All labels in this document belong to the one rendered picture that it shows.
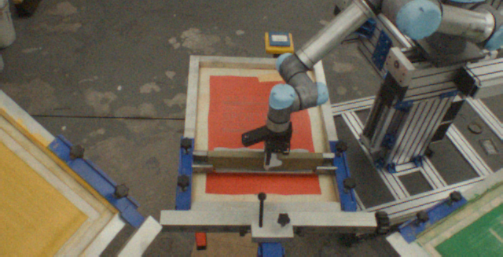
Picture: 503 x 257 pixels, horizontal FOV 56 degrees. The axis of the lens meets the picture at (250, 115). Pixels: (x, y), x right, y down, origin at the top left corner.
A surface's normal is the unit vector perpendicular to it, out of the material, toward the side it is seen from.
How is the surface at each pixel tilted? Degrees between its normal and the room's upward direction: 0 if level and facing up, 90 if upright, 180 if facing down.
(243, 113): 0
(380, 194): 0
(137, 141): 0
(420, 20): 87
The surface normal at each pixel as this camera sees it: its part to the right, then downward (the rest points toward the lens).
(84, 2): 0.07, -0.68
